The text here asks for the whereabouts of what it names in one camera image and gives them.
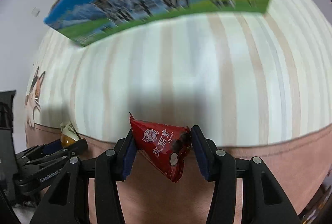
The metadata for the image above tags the striped cat print blanket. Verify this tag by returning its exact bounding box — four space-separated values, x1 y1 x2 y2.
25 0 331 213

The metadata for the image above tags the small orange jelly packet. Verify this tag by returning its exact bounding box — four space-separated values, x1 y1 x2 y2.
60 122 81 148

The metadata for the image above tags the red triangular Mylikes packet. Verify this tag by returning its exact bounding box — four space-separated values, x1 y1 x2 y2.
129 115 191 183

